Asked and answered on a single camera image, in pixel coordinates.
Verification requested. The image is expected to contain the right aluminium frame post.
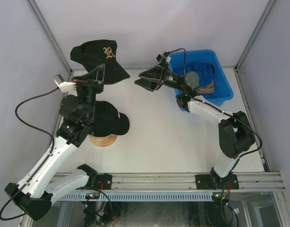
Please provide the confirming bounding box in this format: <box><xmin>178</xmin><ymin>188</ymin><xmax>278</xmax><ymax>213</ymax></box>
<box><xmin>234</xmin><ymin>0</ymin><xmax>279</xmax><ymax>70</ymax></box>

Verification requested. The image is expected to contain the grey slotted cable duct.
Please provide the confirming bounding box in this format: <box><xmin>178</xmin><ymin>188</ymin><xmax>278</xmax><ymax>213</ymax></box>
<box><xmin>59</xmin><ymin>191</ymin><xmax>213</xmax><ymax>202</ymax></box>

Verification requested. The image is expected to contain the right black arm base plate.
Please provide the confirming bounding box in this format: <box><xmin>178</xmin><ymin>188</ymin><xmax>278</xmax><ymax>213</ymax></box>
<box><xmin>195</xmin><ymin>174</ymin><xmax>239</xmax><ymax>190</ymax></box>

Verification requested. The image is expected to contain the blue plastic bin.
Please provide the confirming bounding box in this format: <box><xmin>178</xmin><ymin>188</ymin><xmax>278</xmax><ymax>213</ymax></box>
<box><xmin>169</xmin><ymin>50</ymin><xmax>234</xmax><ymax>106</ymax></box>

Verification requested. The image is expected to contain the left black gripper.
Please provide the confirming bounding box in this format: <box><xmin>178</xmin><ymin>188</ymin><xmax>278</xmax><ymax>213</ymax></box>
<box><xmin>72</xmin><ymin>64</ymin><xmax>105</xmax><ymax>122</ymax></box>

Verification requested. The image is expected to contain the aluminium front rail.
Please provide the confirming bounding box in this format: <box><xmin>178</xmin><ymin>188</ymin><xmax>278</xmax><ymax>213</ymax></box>
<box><xmin>110</xmin><ymin>172</ymin><xmax>285</xmax><ymax>192</ymax></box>

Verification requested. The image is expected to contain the blue baseball cap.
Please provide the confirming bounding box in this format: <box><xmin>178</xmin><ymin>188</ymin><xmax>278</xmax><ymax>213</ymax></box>
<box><xmin>186</xmin><ymin>61</ymin><xmax>215</xmax><ymax>87</ymax></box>

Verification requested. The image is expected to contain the tan cap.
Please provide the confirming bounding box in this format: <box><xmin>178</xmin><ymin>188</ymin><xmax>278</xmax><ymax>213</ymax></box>
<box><xmin>197</xmin><ymin>81</ymin><xmax>214</xmax><ymax>94</ymax></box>

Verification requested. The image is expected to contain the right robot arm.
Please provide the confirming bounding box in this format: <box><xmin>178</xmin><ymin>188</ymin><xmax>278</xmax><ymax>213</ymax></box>
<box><xmin>134</xmin><ymin>55</ymin><xmax>255</xmax><ymax>189</ymax></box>

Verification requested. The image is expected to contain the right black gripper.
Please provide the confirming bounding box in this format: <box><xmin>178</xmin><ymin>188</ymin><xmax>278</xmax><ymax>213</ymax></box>
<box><xmin>134</xmin><ymin>58</ymin><xmax>185</xmax><ymax>93</ymax></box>

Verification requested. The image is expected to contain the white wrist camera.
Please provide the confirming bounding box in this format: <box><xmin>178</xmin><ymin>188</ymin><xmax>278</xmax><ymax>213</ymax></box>
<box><xmin>156</xmin><ymin>52</ymin><xmax>171</xmax><ymax>64</ymax></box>
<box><xmin>54</xmin><ymin>74</ymin><xmax>76</xmax><ymax>93</ymax></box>

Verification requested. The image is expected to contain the left aluminium frame post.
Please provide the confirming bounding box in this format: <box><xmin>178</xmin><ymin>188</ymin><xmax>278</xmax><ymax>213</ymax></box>
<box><xmin>26</xmin><ymin>0</ymin><xmax>72</xmax><ymax>75</ymax></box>

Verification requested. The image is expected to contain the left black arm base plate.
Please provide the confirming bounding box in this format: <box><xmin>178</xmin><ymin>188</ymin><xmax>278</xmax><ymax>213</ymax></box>
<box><xmin>89</xmin><ymin>174</ymin><xmax>112</xmax><ymax>191</ymax></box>

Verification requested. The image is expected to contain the left black camera cable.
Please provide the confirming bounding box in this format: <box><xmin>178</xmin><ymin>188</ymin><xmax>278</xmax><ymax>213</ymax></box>
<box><xmin>0</xmin><ymin>86</ymin><xmax>60</xmax><ymax>221</ymax></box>

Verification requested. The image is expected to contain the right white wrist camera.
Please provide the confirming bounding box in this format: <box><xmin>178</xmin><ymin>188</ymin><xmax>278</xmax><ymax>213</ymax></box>
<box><xmin>156</xmin><ymin>52</ymin><xmax>171</xmax><ymax>64</ymax></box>

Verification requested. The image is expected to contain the right black camera cable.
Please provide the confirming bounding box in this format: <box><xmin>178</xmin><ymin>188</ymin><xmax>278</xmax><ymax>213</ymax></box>
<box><xmin>165</xmin><ymin>48</ymin><xmax>263</xmax><ymax>225</ymax></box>

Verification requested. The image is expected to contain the wooden hat stand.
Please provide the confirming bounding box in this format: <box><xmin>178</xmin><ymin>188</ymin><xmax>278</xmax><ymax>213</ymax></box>
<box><xmin>90</xmin><ymin>135</ymin><xmax>118</xmax><ymax>148</ymax></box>

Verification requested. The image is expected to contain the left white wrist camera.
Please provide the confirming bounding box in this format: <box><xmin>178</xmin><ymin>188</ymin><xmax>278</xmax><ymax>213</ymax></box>
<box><xmin>54</xmin><ymin>74</ymin><xmax>76</xmax><ymax>93</ymax></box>

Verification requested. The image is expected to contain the black cap gold logo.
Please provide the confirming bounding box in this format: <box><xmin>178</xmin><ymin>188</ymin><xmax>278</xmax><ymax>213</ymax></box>
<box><xmin>70</xmin><ymin>39</ymin><xmax>130</xmax><ymax>85</ymax></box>

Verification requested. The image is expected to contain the aluminium frame post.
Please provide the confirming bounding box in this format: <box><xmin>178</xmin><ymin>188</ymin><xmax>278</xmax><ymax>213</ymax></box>
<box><xmin>26</xmin><ymin>0</ymin><xmax>72</xmax><ymax>75</ymax></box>
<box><xmin>234</xmin><ymin>0</ymin><xmax>279</xmax><ymax>70</ymax></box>

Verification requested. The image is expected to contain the black camera cable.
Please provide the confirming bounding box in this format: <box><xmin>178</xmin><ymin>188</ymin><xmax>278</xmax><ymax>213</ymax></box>
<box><xmin>165</xmin><ymin>48</ymin><xmax>263</xmax><ymax>225</ymax></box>
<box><xmin>0</xmin><ymin>86</ymin><xmax>60</xmax><ymax>221</ymax></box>

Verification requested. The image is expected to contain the black baseball cap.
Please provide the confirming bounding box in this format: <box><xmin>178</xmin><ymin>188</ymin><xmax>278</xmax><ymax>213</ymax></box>
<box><xmin>90</xmin><ymin>101</ymin><xmax>130</xmax><ymax>137</ymax></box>

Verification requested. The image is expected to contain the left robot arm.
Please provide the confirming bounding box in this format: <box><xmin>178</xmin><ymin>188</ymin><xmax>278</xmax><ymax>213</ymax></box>
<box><xmin>5</xmin><ymin>63</ymin><xmax>106</xmax><ymax>221</ymax></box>

